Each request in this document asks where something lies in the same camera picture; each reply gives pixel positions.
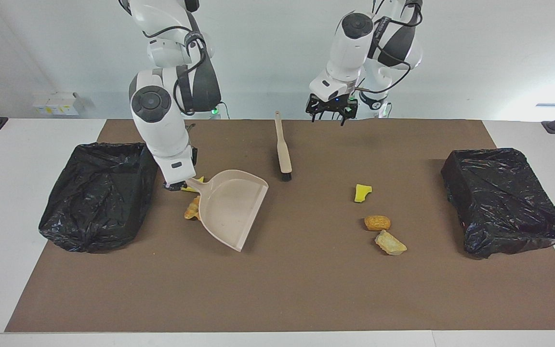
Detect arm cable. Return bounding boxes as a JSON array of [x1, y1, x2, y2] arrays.
[[358, 0, 425, 94], [143, 24, 208, 116]]

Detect golden striped croissant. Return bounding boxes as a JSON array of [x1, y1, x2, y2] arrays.
[[184, 195, 202, 221]]

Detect beige hand brush black bristles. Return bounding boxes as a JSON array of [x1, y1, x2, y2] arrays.
[[275, 111, 293, 182]]

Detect brown table mat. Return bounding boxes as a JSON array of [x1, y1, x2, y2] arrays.
[[5, 119, 555, 333]]

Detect white power strip box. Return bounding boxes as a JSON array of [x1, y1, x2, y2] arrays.
[[33, 92, 85, 116]]

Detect beige plastic dustpan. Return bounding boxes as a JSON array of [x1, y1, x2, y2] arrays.
[[185, 169, 269, 253]]

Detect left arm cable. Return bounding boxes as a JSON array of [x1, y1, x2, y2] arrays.
[[358, 0, 425, 94]]

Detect bin lined with black bag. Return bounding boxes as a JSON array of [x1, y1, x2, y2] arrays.
[[38, 142, 160, 254], [440, 147, 555, 259]]

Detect brown oval bread roll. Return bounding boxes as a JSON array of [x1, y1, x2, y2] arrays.
[[364, 215, 391, 232]]

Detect yellow notched cheese piece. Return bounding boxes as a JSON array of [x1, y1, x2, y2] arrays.
[[181, 176, 206, 193]]

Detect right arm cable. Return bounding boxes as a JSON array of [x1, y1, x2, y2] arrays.
[[143, 24, 208, 116]]

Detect pale dumpling pastry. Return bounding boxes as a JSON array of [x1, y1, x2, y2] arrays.
[[374, 230, 408, 256]]

